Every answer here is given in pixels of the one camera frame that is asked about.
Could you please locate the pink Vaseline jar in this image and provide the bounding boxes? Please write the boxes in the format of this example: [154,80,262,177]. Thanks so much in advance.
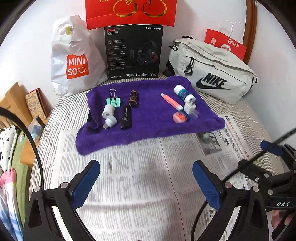
[173,111,189,123]

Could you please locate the striped mattress cover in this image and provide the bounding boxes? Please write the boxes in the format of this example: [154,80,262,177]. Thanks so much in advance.
[28,71,285,241]

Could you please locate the newspaper sheet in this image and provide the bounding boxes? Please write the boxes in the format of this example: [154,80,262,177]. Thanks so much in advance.
[43,113,285,241]

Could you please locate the black Horizon tube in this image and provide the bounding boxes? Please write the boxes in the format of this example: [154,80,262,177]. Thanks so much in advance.
[121,105,132,130]

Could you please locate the small white USB plug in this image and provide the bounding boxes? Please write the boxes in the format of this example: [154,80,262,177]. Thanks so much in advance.
[103,115,117,130]

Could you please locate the white Miniso plastic bag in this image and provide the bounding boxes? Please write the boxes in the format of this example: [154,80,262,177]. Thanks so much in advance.
[51,16,107,96]

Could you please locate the red gold decoration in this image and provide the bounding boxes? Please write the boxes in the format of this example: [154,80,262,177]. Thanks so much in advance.
[85,0,177,30]

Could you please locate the purple towel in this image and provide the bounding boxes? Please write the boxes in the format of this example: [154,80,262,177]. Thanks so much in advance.
[76,76,225,155]

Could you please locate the white tape roll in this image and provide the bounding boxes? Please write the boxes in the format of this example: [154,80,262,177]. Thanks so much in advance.
[102,104,115,119]

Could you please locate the white power adapter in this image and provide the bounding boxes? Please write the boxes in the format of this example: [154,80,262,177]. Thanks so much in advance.
[183,100,198,115]

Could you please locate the white blue bottle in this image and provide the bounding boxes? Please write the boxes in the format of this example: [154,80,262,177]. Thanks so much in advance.
[174,84,196,103]

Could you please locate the black headset box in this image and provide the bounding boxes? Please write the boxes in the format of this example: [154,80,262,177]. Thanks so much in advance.
[104,24,164,80]

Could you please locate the black gold tube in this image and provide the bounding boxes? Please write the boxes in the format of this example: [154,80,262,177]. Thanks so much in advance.
[128,90,139,107]

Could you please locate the teal binder clip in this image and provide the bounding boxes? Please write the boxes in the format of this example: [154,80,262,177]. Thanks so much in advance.
[106,88,121,108]

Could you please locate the black cable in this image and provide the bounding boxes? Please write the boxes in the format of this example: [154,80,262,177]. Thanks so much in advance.
[191,127,296,241]

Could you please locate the person right hand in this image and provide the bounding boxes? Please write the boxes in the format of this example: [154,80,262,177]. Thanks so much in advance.
[271,210,295,229]

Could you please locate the red paper bag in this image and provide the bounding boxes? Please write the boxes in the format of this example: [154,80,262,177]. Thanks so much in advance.
[204,20,246,60]

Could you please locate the grey Nike waist bag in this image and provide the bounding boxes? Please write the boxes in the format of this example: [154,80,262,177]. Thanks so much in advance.
[166,36,257,104]

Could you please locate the pink white tube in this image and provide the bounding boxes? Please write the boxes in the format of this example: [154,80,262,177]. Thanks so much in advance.
[161,93,183,111]

